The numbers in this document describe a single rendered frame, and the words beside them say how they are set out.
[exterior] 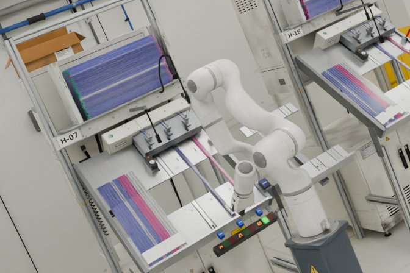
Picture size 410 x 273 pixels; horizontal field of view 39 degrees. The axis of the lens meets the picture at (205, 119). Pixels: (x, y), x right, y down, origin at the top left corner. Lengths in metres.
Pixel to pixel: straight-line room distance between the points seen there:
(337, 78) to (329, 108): 2.03
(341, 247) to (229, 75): 0.78
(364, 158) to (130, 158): 1.39
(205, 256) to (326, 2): 1.67
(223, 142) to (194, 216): 0.50
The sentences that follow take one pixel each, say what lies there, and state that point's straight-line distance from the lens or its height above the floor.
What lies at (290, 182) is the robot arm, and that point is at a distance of 2.13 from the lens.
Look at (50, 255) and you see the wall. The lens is 4.46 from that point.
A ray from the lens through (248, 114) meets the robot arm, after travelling 2.15.
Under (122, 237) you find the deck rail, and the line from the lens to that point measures 2.64.
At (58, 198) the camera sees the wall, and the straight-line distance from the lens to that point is 4.41.
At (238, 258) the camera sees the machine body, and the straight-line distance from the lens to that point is 3.08.
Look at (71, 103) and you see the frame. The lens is 2.86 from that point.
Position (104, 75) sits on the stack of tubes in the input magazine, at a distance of 2.92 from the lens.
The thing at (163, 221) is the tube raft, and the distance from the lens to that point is 2.67.
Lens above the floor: 1.57
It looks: 8 degrees down
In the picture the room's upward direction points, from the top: 23 degrees counter-clockwise
